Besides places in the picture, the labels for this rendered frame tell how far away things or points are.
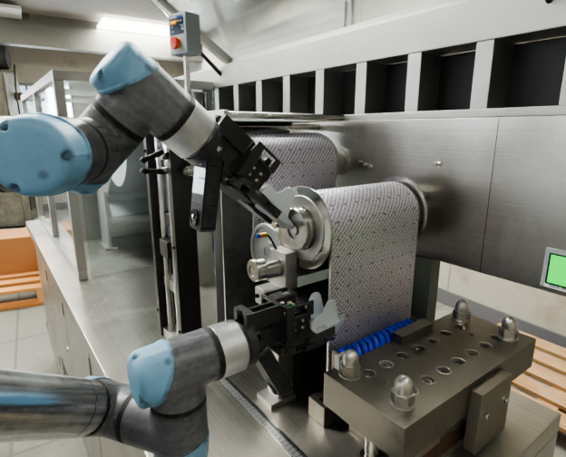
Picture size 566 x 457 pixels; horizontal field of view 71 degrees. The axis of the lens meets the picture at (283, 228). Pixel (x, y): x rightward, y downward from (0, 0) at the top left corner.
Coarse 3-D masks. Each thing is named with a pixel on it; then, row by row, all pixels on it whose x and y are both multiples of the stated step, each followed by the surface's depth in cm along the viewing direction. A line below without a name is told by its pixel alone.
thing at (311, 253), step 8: (296, 200) 70; (304, 200) 68; (312, 208) 67; (312, 216) 67; (320, 216) 66; (320, 224) 66; (320, 232) 66; (320, 240) 66; (312, 248) 68; (320, 248) 67; (304, 256) 70; (312, 256) 69
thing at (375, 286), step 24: (408, 240) 79; (336, 264) 68; (360, 264) 72; (384, 264) 76; (408, 264) 81; (336, 288) 69; (360, 288) 73; (384, 288) 77; (408, 288) 82; (360, 312) 74; (384, 312) 79; (408, 312) 84; (336, 336) 72; (360, 336) 76
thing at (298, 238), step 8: (296, 208) 68; (304, 208) 69; (288, 216) 69; (296, 216) 68; (304, 216) 67; (296, 224) 69; (304, 224) 66; (312, 224) 67; (288, 232) 70; (296, 232) 68; (304, 232) 67; (312, 232) 67; (288, 240) 70; (296, 240) 69; (304, 240) 67; (312, 240) 67; (296, 248) 69; (304, 248) 69
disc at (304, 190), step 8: (296, 192) 70; (304, 192) 68; (312, 192) 67; (312, 200) 67; (320, 200) 65; (320, 208) 65; (328, 216) 64; (328, 224) 64; (280, 232) 76; (328, 232) 65; (328, 240) 65; (328, 248) 65; (320, 256) 67; (304, 264) 71; (312, 264) 69; (320, 264) 68
